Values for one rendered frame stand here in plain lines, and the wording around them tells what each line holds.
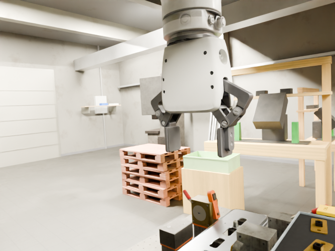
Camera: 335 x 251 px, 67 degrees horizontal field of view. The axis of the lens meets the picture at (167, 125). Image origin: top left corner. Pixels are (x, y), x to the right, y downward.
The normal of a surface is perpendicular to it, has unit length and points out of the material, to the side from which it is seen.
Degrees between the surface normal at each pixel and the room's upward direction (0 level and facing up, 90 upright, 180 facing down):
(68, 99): 90
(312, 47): 90
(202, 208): 90
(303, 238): 0
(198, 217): 90
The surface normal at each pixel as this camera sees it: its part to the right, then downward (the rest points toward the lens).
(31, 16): 0.72, 0.01
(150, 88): -0.52, 0.09
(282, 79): -0.69, 0.09
